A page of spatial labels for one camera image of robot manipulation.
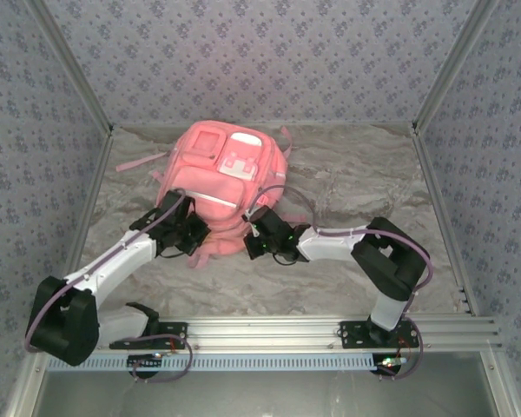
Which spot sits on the pink student backpack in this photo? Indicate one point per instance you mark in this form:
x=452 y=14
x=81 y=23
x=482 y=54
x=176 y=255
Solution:
x=217 y=174

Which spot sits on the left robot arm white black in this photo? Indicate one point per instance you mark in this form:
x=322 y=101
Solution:
x=69 y=321

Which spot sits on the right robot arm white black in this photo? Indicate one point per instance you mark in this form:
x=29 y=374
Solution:
x=391 y=260

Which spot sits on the black controller board with LEDs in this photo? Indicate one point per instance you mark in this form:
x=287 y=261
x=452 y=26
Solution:
x=145 y=364
x=391 y=364

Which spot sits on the grey metal panel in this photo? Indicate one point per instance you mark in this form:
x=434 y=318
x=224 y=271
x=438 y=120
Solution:
x=260 y=395

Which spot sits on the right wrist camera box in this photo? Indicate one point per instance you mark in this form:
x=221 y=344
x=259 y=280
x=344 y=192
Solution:
x=256 y=230

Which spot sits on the aluminium side rail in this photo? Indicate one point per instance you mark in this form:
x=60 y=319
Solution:
x=89 y=195
x=435 y=195

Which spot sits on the aluminium mounting rail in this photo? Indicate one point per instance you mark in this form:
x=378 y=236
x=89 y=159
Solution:
x=260 y=332

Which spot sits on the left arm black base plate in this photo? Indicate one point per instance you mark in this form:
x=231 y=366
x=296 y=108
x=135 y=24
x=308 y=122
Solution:
x=173 y=332

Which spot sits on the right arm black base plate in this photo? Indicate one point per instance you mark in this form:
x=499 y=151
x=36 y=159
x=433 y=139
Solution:
x=351 y=336

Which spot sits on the aluminium frame post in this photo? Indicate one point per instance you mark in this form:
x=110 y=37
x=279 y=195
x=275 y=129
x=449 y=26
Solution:
x=69 y=69
x=456 y=65

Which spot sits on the aluminium lower frame leg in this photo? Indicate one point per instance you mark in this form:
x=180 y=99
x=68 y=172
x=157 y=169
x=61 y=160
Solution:
x=501 y=386
x=24 y=388

